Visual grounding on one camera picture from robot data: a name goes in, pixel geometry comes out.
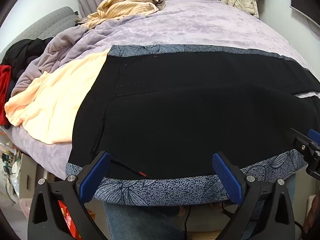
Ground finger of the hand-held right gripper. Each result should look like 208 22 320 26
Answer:
290 127 320 155
304 150 320 180

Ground grey-lilac fleece blanket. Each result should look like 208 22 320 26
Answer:
11 15 140 98

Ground black cable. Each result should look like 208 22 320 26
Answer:
184 205 192 240

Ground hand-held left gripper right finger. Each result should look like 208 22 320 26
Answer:
212 151 295 240

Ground peach fleece blanket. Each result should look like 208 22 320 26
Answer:
4 52 110 145

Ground black pants with floral trim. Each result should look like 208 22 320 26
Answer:
65 44 320 207

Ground red box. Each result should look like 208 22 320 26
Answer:
57 200 83 240

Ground wall monitor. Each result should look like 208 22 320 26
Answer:
290 0 320 28

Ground yellow striped garment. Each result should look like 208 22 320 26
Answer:
80 0 159 30

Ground black clothes pile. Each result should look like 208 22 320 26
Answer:
1 37 54 85

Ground brown-grey garment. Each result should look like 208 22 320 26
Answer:
152 0 166 12

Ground grey quilted headboard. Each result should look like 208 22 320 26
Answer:
0 6 78 55

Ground red cloth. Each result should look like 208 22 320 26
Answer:
0 65 12 127

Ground purple velvet bedspread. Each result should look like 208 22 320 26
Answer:
10 0 320 180

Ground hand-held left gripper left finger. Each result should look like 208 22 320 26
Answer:
27 151 112 240

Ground white cabinet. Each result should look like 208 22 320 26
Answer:
19 152 48 200

